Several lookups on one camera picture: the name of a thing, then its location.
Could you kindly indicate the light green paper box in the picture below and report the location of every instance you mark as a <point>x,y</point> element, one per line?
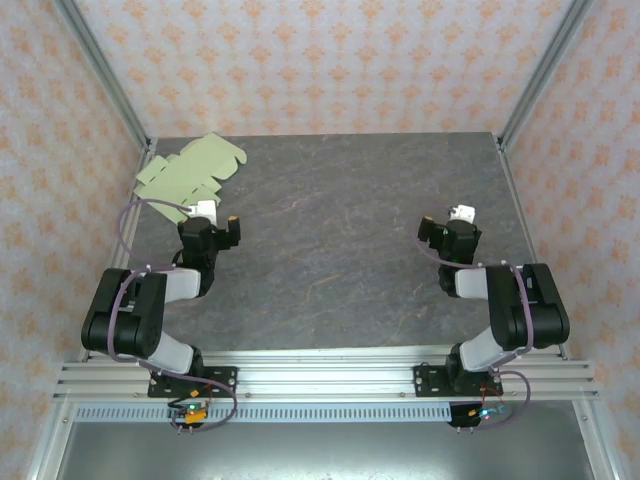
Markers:
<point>190,165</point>

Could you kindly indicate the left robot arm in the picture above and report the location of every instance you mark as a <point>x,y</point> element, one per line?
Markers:
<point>130,330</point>

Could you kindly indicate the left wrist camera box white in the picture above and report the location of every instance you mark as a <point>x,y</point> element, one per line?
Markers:
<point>205,210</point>

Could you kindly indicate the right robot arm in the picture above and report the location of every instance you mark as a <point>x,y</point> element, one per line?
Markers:
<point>540,310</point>

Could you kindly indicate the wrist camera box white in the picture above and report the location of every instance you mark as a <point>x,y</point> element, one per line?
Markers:
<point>205,210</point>
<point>464,213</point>

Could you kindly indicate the grey metal sheet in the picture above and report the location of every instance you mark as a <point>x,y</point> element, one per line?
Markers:
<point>325,450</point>

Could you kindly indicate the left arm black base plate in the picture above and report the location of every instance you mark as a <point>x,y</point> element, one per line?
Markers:
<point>225,375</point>

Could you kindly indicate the aluminium lower frame bar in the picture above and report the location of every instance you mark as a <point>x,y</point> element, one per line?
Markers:
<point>597,440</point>
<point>50,440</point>

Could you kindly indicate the aluminium frame post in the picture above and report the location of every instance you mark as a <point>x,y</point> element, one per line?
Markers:
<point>542,75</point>
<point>106,75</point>

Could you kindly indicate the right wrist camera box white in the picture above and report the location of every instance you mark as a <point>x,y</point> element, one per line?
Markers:
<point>464,213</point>

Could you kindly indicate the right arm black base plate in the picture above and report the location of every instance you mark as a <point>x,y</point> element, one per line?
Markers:
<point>425,380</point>

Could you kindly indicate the aluminium table side rail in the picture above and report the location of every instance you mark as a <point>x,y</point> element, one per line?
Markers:
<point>133,220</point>
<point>518,200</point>

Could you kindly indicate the aluminium mounting beam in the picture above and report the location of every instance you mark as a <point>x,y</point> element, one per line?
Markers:
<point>325,375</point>

